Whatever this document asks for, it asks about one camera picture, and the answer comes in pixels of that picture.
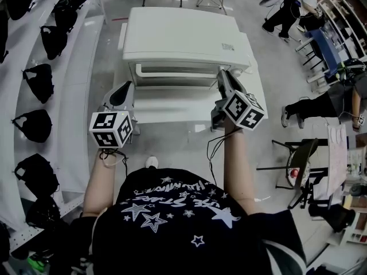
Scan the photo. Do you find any row of black hanging bags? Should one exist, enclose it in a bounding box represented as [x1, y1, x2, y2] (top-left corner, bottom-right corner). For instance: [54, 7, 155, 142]
[0, 0, 98, 240]

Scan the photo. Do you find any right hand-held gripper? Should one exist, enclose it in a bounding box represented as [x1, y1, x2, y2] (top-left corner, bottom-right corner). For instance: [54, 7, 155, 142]
[210, 69, 266, 132]

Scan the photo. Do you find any blue top table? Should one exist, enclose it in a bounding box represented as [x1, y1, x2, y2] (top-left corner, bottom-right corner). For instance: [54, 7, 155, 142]
[295, 29, 345, 94]

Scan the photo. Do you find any white storage shelf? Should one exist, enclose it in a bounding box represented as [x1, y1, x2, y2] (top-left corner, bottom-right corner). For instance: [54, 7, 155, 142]
[317, 0, 367, 60]

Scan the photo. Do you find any person's right forearm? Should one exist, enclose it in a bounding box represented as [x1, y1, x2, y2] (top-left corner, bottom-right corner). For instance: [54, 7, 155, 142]
[223, 124, 258, 216]

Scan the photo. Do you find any black stool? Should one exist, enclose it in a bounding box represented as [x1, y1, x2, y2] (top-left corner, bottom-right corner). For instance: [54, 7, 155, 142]
[288, 167, 356, 234]

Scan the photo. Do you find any black chair patterned cushion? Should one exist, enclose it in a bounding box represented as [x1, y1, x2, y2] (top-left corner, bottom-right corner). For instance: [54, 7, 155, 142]
[256, 137, 329, 210]

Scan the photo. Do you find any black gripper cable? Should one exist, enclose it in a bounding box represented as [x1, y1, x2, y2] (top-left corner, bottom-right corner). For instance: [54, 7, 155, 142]
[206, 129, 242, 189]
[99, 148, 130, 183]

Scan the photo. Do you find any person's black star-print shirt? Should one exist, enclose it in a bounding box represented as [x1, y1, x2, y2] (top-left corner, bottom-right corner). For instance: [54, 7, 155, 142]
[68, 167, 307, 275]

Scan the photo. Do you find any white toaster oven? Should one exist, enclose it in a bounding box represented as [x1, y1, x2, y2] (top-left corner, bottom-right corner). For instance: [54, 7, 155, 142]
[122, 6, 255, 89]

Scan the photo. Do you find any person's left forearm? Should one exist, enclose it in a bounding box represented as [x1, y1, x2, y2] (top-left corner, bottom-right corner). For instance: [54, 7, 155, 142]
[82, 149, 128, 218]

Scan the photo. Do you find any white paper sheet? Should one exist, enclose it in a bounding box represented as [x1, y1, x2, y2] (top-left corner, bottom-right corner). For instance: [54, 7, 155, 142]
[326, 124, 348, 196]

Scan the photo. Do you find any green plastic bag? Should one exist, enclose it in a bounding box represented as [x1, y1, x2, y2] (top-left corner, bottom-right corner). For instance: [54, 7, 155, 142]
[27, 256, 48, 273]

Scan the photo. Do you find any white shelf rack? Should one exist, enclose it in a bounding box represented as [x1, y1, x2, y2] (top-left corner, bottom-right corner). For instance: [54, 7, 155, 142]
[0, 0, 107, 254]

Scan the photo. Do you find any white table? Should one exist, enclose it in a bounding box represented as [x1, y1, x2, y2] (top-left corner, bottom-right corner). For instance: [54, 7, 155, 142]
[113, 22, 270, 137]

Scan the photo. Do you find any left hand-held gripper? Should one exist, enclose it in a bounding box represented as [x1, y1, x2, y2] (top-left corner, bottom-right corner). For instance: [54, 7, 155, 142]
[88, 80, 141, 149]

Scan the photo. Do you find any white appliance door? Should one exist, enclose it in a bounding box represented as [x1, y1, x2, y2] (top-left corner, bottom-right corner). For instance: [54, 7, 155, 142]
[128, 61, 223, 89]

